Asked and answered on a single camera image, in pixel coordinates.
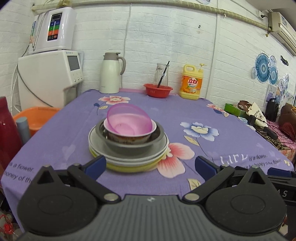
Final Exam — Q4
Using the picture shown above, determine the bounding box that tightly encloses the purple translucent plastic bowl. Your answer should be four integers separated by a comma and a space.
107, 103, 152, 135

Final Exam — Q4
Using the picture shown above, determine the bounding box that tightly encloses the clear glass jar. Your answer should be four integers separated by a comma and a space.
153, 63, 169, 86

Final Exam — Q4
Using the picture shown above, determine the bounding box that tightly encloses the grey blue cup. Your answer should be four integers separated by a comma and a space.
16, 117, 31, 145

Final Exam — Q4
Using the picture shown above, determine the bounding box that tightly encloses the yellow plastic plate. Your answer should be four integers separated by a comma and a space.
89, 148, 168, 174

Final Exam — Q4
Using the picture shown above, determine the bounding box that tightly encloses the red plastic basket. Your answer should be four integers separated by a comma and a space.
144, 83, 173, 98

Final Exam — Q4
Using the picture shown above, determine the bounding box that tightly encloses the paper bag with print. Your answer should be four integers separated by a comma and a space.
237, 100, 268, 128

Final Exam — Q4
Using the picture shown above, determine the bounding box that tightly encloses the black stirring stick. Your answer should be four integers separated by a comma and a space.
157, 61, 170, 88

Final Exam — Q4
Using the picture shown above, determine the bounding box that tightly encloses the white air conditioner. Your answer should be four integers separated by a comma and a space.
268, 12, 296, 56

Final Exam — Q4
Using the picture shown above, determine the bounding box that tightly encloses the white water purifier unit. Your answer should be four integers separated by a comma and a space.
28, 7, 77, 55

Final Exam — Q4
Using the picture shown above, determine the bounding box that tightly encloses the yellow dish soap bottle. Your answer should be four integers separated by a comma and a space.
179, 63, 206, 100

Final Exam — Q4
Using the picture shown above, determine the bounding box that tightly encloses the stainless steel bowl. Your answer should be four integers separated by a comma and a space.
94, 118, 168, 151

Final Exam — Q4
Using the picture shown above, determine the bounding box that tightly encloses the orange plastic basin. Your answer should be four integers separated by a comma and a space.
13, 106, 61, 136

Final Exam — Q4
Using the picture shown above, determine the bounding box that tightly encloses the green box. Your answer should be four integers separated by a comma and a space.
224, 103, 247, 118

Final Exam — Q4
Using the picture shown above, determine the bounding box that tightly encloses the blue wall decoration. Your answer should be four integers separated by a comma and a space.
251, 53, 290, 91

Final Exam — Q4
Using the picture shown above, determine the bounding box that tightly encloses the white floral plate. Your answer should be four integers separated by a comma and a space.
89, 146, 169, 167

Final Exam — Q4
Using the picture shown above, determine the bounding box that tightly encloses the white red-patterned ceramic bowl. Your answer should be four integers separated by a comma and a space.
103, 119, 157, 145

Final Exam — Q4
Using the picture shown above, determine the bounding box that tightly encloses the red thermos bottle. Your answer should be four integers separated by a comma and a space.
0, 96, 22, 169

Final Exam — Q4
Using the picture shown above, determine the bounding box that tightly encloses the white water dispenser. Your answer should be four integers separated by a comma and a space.
17, 50, 84, 110

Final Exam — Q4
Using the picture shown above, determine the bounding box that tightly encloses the white thermos kettle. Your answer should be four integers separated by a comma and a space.
99, 52, 126, 94

